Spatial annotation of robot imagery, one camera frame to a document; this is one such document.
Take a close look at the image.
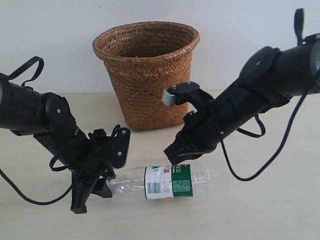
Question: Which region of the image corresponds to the brown woven wicker basket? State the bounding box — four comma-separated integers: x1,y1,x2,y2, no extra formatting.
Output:
92,21,201,132

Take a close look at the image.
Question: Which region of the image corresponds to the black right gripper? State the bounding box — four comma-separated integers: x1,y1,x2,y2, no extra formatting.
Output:
163,110,219,165

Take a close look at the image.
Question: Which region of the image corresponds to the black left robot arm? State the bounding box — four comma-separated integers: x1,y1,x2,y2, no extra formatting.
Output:
0,74,116,214

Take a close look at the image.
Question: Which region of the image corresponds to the clear plastic bottle green label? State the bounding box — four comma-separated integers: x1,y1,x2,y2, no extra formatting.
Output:
106,164,211,201

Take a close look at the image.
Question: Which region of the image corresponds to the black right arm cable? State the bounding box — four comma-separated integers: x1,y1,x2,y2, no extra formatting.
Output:
219,8,320,182

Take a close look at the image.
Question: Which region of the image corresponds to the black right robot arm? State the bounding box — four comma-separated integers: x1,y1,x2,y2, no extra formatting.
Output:
162,34,320,165

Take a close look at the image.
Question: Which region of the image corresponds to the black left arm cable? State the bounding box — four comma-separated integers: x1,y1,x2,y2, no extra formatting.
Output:
0,56,101,205

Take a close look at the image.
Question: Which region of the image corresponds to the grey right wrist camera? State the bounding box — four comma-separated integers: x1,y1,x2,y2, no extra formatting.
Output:
161,81,214,111

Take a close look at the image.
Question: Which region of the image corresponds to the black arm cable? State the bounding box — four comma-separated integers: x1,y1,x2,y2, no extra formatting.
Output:
0,56,101,205
219,8,320,182

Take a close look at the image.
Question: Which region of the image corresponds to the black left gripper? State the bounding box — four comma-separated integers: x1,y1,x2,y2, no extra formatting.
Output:
48,128,115,214

